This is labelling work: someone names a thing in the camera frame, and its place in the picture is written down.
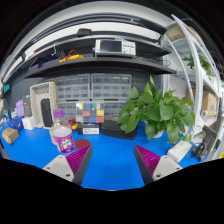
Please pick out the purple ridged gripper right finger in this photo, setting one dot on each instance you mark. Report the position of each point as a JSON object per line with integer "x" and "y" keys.
{"x": 153, "y": 167}

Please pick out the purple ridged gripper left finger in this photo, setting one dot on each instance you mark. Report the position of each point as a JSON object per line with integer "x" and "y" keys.
{"x": 71, "y": 167}

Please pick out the plastic bottle with purple label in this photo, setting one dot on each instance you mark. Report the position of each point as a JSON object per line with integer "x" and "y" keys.
{"x": 62, "y": 132}

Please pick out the dark red round coaster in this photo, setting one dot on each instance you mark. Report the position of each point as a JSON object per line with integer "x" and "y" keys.
{"x": 81, "y": 143}

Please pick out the white power adapter block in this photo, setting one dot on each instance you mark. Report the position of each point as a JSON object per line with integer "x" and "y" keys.
{"x": 179, "y": 150}

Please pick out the black box with white label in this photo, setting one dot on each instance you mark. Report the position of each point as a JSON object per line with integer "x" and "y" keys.
{"x": 88, "y": 129}

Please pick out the black flat case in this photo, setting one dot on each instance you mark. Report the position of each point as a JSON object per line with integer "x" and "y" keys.
{"x": 112, "y": 129}

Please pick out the green leafy potted plant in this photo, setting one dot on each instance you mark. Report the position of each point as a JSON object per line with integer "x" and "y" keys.
{"x": 161, "y": 112}

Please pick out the colourful compartment organiser box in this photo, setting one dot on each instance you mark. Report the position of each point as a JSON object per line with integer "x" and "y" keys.
{"x": 89, "y": 112}

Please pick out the white small box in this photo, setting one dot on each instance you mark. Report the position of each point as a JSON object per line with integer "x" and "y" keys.
{"x": 28, "y": 123}

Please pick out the black rectangular speaker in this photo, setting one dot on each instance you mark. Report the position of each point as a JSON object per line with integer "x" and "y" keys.
{"x": 46, "y": 112}

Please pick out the small cardboard box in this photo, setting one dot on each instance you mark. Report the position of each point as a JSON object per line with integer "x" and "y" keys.
{"x": 10, "y": 135}

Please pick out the blue plastic box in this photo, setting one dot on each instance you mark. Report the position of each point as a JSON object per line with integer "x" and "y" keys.
{"x": 16, "y": 123}

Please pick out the purple bag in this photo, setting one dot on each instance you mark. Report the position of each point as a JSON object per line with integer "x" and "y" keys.
{"x": 20, "y": 108}

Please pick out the left grey parts drawer cabinet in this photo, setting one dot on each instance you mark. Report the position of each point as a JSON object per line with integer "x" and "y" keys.
{"x": 73, "y": 87}

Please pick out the grey parts drawer cabinet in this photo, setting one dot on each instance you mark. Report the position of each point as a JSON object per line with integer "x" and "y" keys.
{"x": 110, "y": 86}
{"x": 73, "y": 87}

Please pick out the dark grey upright box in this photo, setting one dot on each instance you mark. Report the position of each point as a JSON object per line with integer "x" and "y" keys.
{"x": 27, "y": 106}

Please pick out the right grey parts drawer cabinet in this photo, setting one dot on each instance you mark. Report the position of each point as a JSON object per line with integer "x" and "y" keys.
{"x": 110, "y": 86}

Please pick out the white oscilloscope on shelf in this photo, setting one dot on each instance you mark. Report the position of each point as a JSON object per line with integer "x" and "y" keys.
{"x": 114, "y": 47}

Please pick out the yellow multimeter with cables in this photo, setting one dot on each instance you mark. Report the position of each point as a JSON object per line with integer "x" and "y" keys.
{"x": 72, "y": 55}

